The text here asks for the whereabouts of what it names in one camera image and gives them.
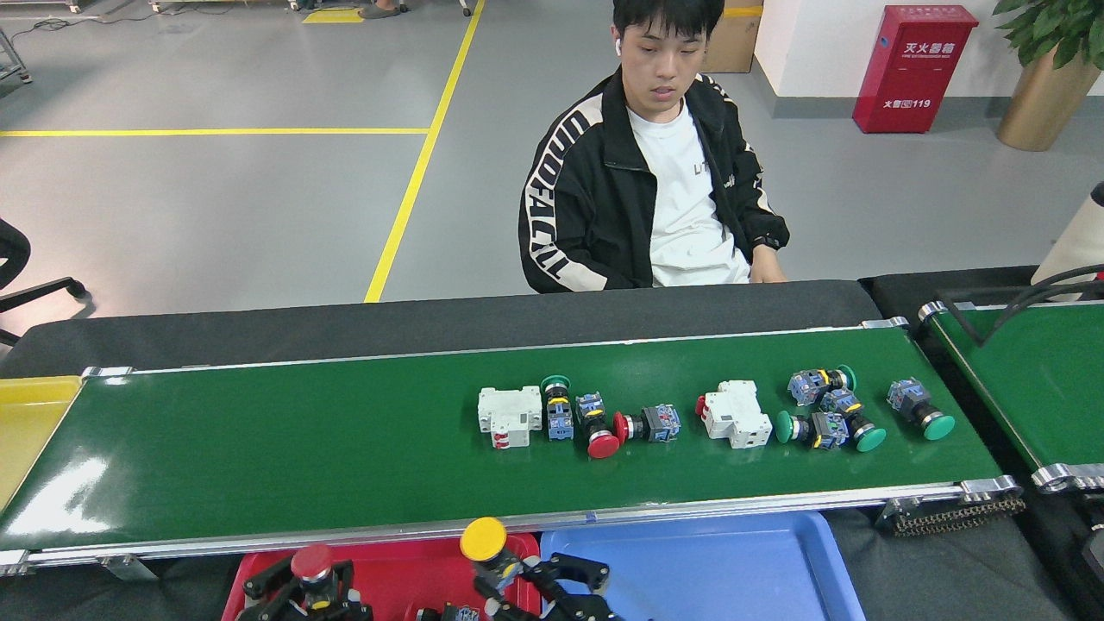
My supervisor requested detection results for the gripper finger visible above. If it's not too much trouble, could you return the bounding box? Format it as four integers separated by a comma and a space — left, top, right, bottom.
524, 553, 624, 621
330, 559, 374, 621
473, 574, 540, 621
235, 556, 298, 621

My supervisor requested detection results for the red button switch blue base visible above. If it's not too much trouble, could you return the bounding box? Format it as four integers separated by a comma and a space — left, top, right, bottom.
290, 543, 337, 609
612, 403, 682, 445

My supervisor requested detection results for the yellow button switch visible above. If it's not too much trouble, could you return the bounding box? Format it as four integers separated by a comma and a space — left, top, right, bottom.
459, 516, 529, 596

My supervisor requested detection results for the green button switch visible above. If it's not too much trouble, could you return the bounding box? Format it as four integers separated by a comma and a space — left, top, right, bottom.
819, 390, 888, 454
774, 409, 851, 452
886, 377, 957, 442
540, 374, 575, 442
787, 363, 858, 407

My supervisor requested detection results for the white circuit breaker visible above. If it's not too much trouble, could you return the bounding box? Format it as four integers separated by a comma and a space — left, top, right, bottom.
477, 385, 544, 450
694, 380, 775, 450

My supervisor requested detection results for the red plastic tray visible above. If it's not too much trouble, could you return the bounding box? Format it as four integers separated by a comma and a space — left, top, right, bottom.
222, 533, 543, 621

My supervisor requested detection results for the blue plastic tray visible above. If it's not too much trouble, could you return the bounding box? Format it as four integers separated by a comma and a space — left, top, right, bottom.
538, 510, 867, 621

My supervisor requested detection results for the yellow plastic tray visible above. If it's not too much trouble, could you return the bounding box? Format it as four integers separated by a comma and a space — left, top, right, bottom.
0, 375, 84, 515

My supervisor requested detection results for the green side conveyor belt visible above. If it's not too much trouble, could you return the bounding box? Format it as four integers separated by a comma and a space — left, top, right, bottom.
917, 298, 1104, 495

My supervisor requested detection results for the person's left hand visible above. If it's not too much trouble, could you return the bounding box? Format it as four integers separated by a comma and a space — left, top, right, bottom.
749, 245, 788, 285

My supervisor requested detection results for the person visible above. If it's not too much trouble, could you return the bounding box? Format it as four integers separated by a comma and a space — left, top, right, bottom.
517, 0, 791, 295

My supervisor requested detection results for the black office chair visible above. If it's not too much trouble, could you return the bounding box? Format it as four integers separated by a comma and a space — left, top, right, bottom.
0, 217, 88, 348

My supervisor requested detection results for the cardboard box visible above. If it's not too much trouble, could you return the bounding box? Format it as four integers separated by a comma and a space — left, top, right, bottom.
700, 4, 765, 74

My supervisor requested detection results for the metal rack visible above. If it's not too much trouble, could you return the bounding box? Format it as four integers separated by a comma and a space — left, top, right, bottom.
0, 26, 34, 85

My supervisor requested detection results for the red fire extinguisher box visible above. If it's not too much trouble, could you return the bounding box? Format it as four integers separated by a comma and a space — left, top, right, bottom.
852, 4, 980, 135

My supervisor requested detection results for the potted plant gold pot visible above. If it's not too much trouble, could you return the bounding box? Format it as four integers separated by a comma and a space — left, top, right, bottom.
992, 0, 1104, 154

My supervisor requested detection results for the black drive chain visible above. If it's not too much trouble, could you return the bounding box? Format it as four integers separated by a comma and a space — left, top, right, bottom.
876, 495, 1027, 538

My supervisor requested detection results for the black cable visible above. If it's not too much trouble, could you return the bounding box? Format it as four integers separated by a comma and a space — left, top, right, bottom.
936, 263, 1104, 346

